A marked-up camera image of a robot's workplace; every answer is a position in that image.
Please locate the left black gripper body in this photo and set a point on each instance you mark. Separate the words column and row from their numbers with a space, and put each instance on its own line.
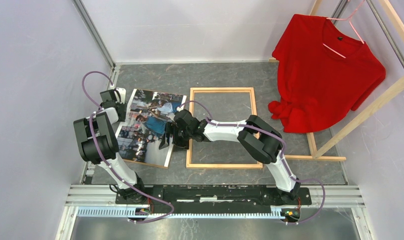
column 124, row 107

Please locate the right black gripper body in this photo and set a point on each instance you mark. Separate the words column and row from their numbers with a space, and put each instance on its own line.
column 181, row 137

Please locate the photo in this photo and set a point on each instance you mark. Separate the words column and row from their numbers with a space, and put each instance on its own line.
column 140, row 134

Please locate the wooden picture frame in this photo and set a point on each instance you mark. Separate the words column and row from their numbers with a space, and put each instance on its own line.
column 198, row 90

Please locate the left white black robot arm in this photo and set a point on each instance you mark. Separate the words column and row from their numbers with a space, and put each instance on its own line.
column 98, row 145

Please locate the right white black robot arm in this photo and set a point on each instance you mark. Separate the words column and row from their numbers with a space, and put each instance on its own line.
column 262, row 142

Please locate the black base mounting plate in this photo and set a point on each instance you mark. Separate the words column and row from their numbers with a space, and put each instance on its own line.
column 215, row 199

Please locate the wooden clothes rack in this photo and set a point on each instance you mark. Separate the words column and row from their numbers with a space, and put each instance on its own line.
column 384, row 98

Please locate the red t-shirt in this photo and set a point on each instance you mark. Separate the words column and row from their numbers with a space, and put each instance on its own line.
column 322, row 75

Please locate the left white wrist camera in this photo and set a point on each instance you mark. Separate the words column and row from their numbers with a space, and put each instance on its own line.
column 121, row 94

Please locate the metal corner post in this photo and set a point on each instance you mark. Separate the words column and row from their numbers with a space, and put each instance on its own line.
column 85, row 16

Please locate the aluminium rail frame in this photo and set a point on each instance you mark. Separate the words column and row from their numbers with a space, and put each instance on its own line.
column 337, row 212

